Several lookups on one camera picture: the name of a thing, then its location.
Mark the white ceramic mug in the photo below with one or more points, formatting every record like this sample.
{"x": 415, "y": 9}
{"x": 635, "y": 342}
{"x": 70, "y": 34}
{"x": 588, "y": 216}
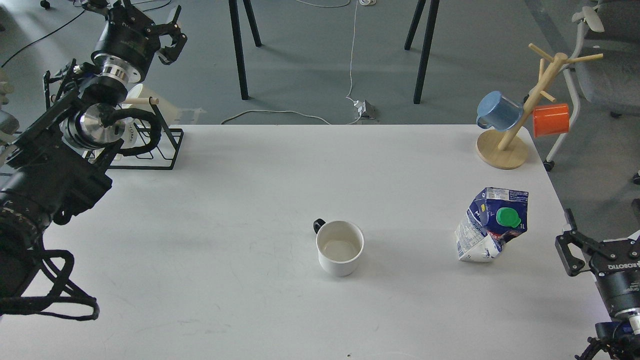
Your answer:
{"x": 340, "y": 246}

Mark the blue mug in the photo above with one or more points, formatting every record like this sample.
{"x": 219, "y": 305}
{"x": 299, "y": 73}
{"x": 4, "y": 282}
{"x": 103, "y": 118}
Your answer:
{"x": 497, "y": 111}

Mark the white mug lying in rack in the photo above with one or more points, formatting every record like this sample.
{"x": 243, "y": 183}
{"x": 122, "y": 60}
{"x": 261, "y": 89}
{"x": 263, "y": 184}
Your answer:
{"x": 130, "y": 134}

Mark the black wire cup rack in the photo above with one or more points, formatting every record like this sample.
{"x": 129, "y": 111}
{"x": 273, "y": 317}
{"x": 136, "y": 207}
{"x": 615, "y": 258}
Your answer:
{"x": 160, "y": 150}

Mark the white power adapter plug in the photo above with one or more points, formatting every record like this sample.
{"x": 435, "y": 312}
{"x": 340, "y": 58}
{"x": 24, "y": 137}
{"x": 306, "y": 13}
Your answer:
{"x": 364, "y": 110}

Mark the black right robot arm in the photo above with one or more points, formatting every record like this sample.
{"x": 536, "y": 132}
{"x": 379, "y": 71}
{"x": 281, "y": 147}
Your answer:
{"x": 619, "y": 339}

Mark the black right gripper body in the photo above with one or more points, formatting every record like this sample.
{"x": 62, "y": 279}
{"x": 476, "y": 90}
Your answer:
{"x": 617, "y": 275}

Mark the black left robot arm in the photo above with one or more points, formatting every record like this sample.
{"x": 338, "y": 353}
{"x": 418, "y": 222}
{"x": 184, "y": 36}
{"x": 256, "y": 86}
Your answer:
{"x": 60, "y": 162}

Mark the orange mug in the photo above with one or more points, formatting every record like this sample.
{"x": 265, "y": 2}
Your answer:
{"x": 553, "y": 119}

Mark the blue white milk carton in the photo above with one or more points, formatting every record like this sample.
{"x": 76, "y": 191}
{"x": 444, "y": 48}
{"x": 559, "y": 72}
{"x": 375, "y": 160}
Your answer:
{"x": 495, "y": 217}

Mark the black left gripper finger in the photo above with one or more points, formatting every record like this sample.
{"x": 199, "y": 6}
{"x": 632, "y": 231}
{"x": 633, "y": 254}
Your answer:
{"x": 170, "y": 54}
{"x": 172, "y": 21}

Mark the wooden mug tree stand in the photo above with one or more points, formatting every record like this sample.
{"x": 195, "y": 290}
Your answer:
{"x": 504, "y": 150}

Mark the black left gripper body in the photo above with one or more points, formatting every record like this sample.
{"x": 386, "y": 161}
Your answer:
{"x": 125, "y": 37}

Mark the white mug upper in rack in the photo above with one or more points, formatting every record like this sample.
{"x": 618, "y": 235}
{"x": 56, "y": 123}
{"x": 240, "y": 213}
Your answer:
{"x": 142, "y": 97}

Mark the black table leg right pair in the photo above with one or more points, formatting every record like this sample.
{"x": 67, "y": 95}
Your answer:
{"x": 426, "y": 45}

